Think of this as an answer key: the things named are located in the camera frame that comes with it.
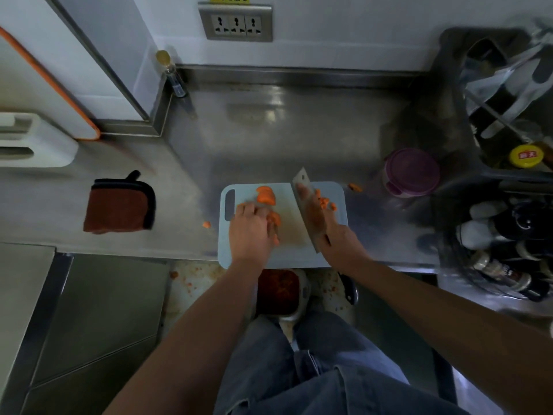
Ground blue jeans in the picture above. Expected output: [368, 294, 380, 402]
[213, 310, 471, 415]

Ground brown cloth with black trim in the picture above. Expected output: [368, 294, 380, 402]
[83, 170, 156, 235]

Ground bin with carrot peels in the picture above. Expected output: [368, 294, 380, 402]
[255, 269, 311, 323]

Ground white plastic holder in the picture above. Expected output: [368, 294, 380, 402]
[0, 112, 79, 168]

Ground white board with orange edge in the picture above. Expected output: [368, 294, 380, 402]
[0, 27, 101, 141]

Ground light blue cutting board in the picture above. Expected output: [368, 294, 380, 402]
[217, 181, 349, 270]

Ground black wire storage rack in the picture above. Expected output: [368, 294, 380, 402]
[434, 27, 553, 301]

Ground small glass bottle with cork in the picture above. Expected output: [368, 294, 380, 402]
[156, 50, 188, 99]

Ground person's right forearm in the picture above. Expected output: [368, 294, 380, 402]
[346, 257, 553, 415]

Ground person's left hand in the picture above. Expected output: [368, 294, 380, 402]
[228, 203, 278, 269]

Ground small white bottle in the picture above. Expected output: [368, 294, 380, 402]
[469, 200, 509, 220]

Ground orange carrot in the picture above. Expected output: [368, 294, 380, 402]
[267, 211, 282, 247]

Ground steel cleaver knife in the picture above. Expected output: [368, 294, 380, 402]
[291, 167, 359, 306]

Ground bottle with yellow cap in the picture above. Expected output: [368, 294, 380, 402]
[508, 144, 553, 170]

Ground person's right hand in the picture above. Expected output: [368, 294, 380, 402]
[321, 209, 372, 275]

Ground large white bottle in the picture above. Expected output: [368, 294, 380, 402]
[457, 220, 494, 251]

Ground container with purple lid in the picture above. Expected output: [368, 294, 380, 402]
[382, 147, 442, 199]

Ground grey wall power outlet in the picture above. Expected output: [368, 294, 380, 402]
[198, 2, 274, 43]

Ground labelled glass sauce bottle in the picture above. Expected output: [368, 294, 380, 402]
[470, 250, 550, 301]

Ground dark bottle with black cap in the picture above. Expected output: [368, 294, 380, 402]
[493, 202, 553, 242]

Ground stainless steel cabinet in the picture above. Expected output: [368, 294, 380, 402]
[0, 243, 170, 415]

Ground small chopped carrot pieces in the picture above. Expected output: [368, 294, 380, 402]
[314, 188, 338, 212]

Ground person's left forearm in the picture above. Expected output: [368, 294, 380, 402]
[103, 260, 268, 415]

